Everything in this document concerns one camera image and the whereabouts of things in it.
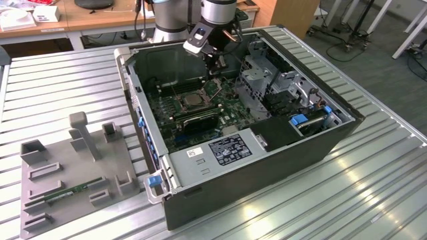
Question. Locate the silver CPU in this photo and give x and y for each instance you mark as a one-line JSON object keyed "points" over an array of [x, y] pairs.
{"points": [[193, 100]]}

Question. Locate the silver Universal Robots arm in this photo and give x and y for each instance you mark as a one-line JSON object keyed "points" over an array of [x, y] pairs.
{"points": [[217, 12]]}

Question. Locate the CPU socket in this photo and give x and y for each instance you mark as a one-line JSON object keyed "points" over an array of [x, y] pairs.
{"points": [[196, 109]]}

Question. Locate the metal drive cage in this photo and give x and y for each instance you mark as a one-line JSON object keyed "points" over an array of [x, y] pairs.
{"points": [[257, 75]]}

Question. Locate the wooden cabinet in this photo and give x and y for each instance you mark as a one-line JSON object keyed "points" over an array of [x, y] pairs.
{"points": [[294, 17]]}

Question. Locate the green motherboard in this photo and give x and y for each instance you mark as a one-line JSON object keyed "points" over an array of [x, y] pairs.
{"points": [[230, 100]]}

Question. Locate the black graphics card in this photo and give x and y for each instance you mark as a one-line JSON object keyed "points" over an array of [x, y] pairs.
{"points": [[201, 123]]}

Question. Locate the small silver heatsink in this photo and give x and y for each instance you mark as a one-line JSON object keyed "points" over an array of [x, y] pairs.
{"points": [[230, 130]]}

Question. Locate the wooden desk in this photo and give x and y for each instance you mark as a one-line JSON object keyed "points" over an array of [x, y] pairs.
{"points": [[101, 17]]}

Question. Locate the hard disk in blue carrier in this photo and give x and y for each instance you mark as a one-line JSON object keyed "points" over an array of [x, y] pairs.
{"points": [[298, 120]]}

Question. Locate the black wheeled stand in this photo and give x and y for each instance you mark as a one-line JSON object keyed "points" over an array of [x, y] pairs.
{"points": [[357, 38]]}

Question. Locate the black round object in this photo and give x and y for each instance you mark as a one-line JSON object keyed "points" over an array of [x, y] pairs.
{"points": [[94, 3]]}

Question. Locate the small blue clip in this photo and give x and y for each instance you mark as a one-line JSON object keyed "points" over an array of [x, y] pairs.
{"points": [[328, 109]]}

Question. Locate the grey power supply unit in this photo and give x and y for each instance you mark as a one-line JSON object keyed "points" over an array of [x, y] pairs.
{"points": [[201, 170]]}

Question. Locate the small white printed box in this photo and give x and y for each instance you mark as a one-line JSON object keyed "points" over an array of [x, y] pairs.
{"points": [[47, 12]]}

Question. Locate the blue case latch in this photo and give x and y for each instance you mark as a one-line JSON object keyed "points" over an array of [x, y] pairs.
{"points": [[154, 181]]}

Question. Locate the black PC case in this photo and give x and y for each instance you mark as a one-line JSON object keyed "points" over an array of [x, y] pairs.
{"points": [[250, 190]]}

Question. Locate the large white box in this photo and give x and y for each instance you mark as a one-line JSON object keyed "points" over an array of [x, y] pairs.
{"points": [[17, 23]]}

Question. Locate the grey parts rack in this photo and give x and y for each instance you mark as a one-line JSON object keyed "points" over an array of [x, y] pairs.
{"points": [[74, 172]]}

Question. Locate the green RAM stick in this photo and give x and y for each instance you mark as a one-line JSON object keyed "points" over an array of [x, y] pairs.
{"points": [[71, 190]]}

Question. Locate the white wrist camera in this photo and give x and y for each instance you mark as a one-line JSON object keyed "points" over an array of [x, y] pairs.
{"points": [[194, 47]]}

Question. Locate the white table frame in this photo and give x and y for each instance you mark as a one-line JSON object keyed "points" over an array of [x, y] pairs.
{"points": [[398, 53]]}

